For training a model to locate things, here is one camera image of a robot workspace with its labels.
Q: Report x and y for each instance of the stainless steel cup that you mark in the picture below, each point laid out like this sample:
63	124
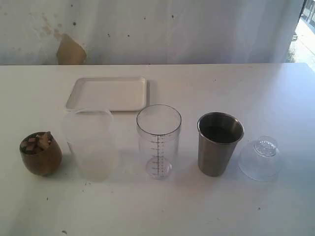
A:
218	136

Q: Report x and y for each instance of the brown object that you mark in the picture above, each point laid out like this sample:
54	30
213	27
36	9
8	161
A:
36	143

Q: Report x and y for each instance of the brown wooden cup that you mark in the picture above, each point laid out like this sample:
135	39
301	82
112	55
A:
44	163

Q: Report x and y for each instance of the clear dome lid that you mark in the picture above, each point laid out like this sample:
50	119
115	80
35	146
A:
260	159

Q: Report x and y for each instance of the clear measuring cup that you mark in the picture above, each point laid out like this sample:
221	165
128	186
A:
159	128

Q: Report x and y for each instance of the translucent plastic tub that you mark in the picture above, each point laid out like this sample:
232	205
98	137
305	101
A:
90	135

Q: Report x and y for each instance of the white rectangular tray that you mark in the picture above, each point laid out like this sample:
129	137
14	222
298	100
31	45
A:
117	94

